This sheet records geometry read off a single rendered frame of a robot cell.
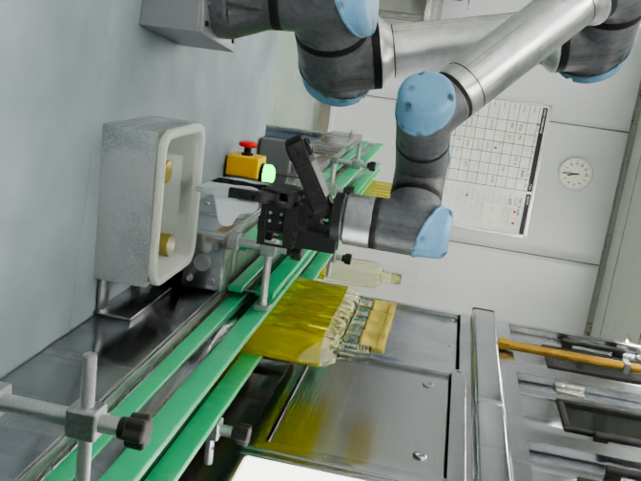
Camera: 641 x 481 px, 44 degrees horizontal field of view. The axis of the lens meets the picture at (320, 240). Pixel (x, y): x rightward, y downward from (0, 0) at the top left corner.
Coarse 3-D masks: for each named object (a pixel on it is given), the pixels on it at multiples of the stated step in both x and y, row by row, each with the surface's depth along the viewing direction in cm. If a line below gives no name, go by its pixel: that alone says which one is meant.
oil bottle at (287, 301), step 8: (288, 296) 143; (280, 304) 139; (288, 304) 139; (296, 304) 139; (304, 304) 140; (312, 304) 140; (320, 304) 141; (328, 304) 141; (336, 304) 142; (328, 312) 138; (336, 312) 138; (344, 312) 139; (344, 320) 138
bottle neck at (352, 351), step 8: (344, 344) 128; (352, 344) 128; (360, 344) 129; (344, 352) 128; (352, 352) 127; (360, 352) 127; (368, 352) 127; (352, 360) 128; (360, 360) 127; (368, 360) 127
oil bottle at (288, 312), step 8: (272, 312) 133; (280, 312) 134; (288, 312) 134; (296, 312) 135; (304, 312) 135; (312, 312) 136; (320, 312) 136; (304, 320) 132; (312, 320) 132; (320, 320) 133; (328, 320) 133; (336, 320) 134; (336, 328) 132; (344, 328) 133; (344, 336) 133
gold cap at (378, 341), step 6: (366, 336) 133; (372, 336) 133; (378, 336) 133; (384, 336) 133; (360, 342) 132; (366, 342) 132; (372, 342) 132; (378, 342) 132; (384, 342) 132; (372, 348) 132; (378, 348) 132; (384, 348) 133
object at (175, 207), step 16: (176, 128) 110; (192, 128) 115; (160, 144) 106; (176, 144) 122; (192, 144) 122; (160, 160) 106; (176, 160) 122; (192, 160) 122; (160, 176) 107; (176, 176) 123; (192, 176) 123; (160, 192) 107; (176, 192) 124; (192, 192) 123; (160, 208) 108; (176, 208) 124; (192, 208) 124; (160, 224) 109; (176, 224) 125; (192, 224) 125; (176, 240) 126; (192, 240) 125; (160, 256) 122; (176, 256) 124; (192, 256) 125; (160, 272) 115; (176, 272) 119
